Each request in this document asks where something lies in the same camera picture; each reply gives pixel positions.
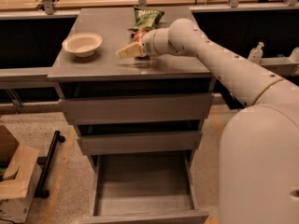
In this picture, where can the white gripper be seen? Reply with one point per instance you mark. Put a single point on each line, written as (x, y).
(149, 45)

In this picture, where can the red coke can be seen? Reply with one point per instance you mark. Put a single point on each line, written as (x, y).
(139, 35)

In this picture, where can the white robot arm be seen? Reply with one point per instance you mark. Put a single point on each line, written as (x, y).
(259, 146)

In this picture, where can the grey drawer cabinet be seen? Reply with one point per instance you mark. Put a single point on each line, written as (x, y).
(104, 75)

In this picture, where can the grey top drawer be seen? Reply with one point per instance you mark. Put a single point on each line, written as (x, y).
(136, 109)

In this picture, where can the open grey bottom drawer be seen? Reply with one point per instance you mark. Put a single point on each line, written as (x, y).
(145, 188)

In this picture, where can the green chip bag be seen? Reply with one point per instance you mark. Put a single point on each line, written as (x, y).
(146, 19)

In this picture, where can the white paper bowl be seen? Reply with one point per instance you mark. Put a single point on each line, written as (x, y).
(82, 45)

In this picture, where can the clear sanitizer bottle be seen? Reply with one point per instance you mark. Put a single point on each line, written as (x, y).
(256, 53)

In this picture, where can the black metal stand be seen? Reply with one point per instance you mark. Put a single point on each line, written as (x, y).
(45, 163)

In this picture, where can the open cardboard box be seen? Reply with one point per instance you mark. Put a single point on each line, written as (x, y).
(19, 180)

